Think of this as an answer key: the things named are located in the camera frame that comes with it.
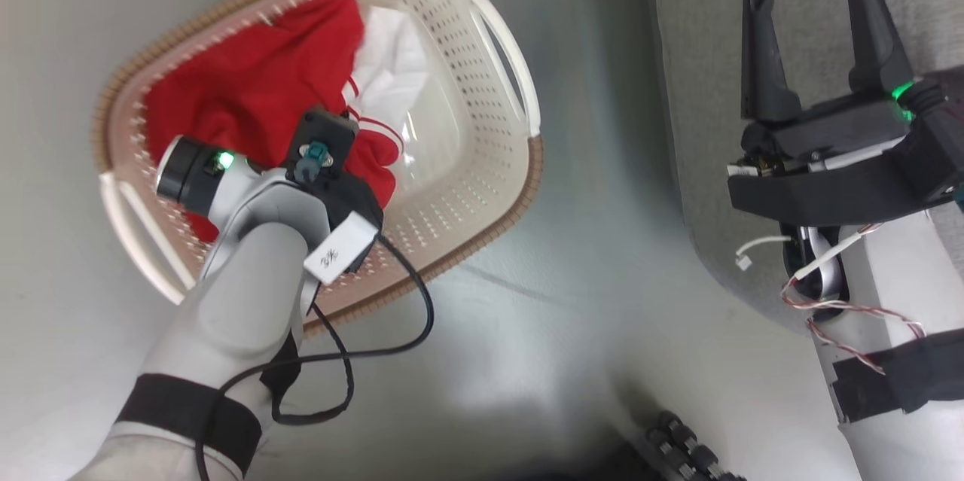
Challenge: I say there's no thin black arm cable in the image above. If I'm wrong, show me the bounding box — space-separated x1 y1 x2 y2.
194 231 437 481

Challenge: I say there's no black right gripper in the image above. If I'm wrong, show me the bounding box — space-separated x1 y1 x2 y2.
726 0 918 227

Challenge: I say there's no grey fabric sofa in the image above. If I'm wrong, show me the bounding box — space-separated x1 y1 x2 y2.
646 0 964 335

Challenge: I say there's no white paper label tag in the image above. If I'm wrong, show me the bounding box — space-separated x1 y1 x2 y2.
304 211 378 286

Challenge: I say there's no cream perforated laundry basket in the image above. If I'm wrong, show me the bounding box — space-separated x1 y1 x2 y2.
92 0 545 333

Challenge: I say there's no red white twisted wire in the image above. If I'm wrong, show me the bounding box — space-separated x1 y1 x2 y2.
779 223 927 376

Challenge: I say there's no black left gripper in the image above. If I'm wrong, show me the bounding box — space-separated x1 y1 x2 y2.
313 163 386 276

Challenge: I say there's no white garment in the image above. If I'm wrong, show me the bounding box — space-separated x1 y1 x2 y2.
341 5 432 122

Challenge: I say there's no white wire with connector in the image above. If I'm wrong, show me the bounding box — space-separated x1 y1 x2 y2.
735 234 793 272

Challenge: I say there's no red white-trimmed garment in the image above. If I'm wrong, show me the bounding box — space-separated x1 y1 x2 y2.
143 0 404 243

